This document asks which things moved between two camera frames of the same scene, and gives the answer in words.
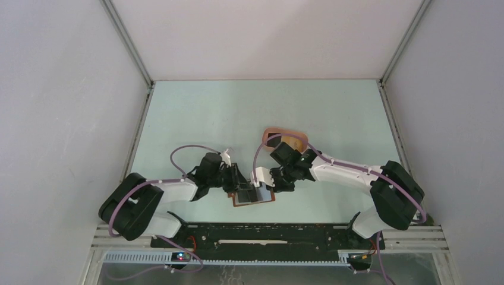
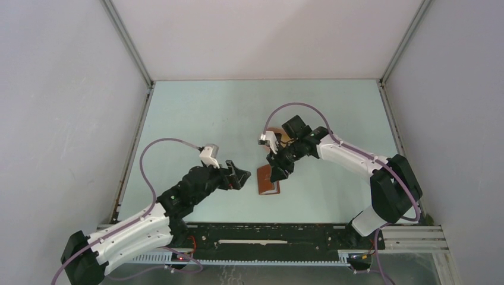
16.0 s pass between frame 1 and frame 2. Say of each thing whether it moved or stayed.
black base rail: stayed
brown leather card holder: moved
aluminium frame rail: stayed
